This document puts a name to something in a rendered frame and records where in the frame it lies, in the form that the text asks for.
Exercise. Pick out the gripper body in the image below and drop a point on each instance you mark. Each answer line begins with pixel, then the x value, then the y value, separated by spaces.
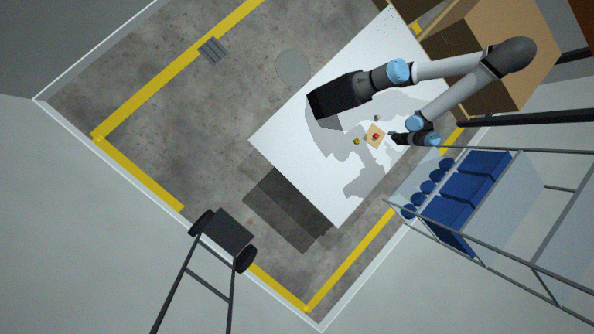
pixel 403 138

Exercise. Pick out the tan mat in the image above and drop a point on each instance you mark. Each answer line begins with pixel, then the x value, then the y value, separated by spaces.
pixel 369 135

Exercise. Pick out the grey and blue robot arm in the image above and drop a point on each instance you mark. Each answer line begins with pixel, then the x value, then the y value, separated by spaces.
pixel 507 57

